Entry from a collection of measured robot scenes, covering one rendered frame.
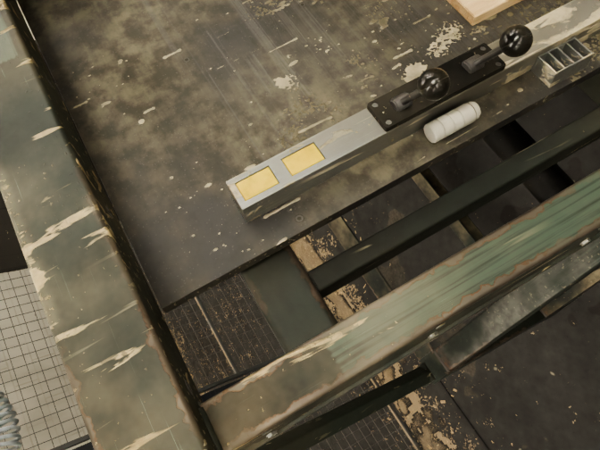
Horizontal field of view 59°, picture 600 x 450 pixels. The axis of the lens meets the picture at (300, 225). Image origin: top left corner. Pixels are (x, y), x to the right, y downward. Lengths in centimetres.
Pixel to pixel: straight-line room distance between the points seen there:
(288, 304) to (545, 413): 204
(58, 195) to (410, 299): 44
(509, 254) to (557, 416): 199
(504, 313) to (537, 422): 117
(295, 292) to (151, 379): 23
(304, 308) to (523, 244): 28
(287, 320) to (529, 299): 94
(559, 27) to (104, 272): 71
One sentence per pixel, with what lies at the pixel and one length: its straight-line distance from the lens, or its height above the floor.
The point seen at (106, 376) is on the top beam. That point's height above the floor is 192.
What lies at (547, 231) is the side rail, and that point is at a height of 146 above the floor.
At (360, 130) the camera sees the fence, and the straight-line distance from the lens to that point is 74.
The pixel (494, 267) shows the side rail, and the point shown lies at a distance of 66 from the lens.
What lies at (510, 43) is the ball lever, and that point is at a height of 146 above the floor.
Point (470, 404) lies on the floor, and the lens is 287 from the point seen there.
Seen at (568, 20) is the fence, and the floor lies 124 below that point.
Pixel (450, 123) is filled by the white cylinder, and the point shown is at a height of 144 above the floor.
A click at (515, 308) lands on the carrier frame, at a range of 156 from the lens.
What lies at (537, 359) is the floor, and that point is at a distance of 256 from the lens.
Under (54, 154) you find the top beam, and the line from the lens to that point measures 75.
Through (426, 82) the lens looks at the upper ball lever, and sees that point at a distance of 65.
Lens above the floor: 207
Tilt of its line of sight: 38 degrees down
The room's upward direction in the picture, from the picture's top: 103 degrees counter-clockwise
